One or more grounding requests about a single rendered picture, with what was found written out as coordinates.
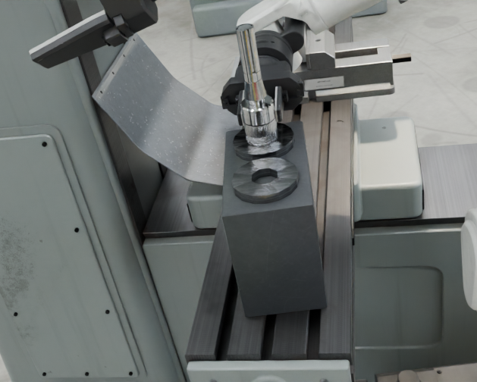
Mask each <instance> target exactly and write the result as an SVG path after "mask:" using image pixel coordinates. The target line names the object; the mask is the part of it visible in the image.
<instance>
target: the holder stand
mask: <svg viewBox="0 0 477 382"><path fill-rule="evenodd" d="M277 126H278V138H277V139H276V140H275V141H274V142H273V143H271V144H269V145H266V146H253V145H250V144H249V143H248V142H247V141H246V134H245V130H244V129H240V130H231V131H227V132H226V135H225V151H224V179H223V195H222V210H221V219H222V222H223V225H224V231H225V235H226V238H227V242H228V248H229V251H230V254H231V261H232V264H233V267H234V273H235V277H236V280H237V286H238V290H239V293H240V299H241V302H242V306H243V312H244V314H245V316H246V317H254V316H260V315H273V314H280V313H287V312H299V311H306V310H313V309H320V308H327V306H328V302H327V296H326V290H325V279H324V274H323V268H322V257H321V251H320V245H319V235H318V229H317V223H316V217H315V206H314V201H313V195H312V184H311V179H310V172H309V162H308V156H307V151H306V140H305V134H304V129H303V122H302V121H293V122H287V123H277Z"/></svg>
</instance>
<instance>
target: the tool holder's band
mask: <svg viewBox="0 0 477 382"><path fill-rule="evenodd" d="M240 108H241V111H242V113H243V114H245V115H247V116H253V117H254V116H261V115H264V114H267V113H269V112H270V111H271V110H272V109H273V108H274V100H273V98H272V97H271V96H269V95H267V96H266V97H265V101H264V102H263V103H262V104H261V105H250V104H249V102H248V100H246V99H244V100H243V101H242V102H241V103H240Z"/></svg>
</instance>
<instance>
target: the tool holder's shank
mask: <svg viewBox="0 0 477 382"><path fill-rule="evenodd" d="M235 29H236V34H237V42H238V47H239V51H240V60H241V64H242V69H243V78H244V98H245V99H246V100H248V102H249V104H250V105H261V104H262V103H263V102H264V101H265V97H266V96H267V92H266V90H265V86H264V83H263V81H262V75H261V70H260V65H259V56H258V51H257V45H256V36H255V31H254V26H253V24H251V23H243V24H241V25H238V26H237V27H236V28H235Z"/></svg>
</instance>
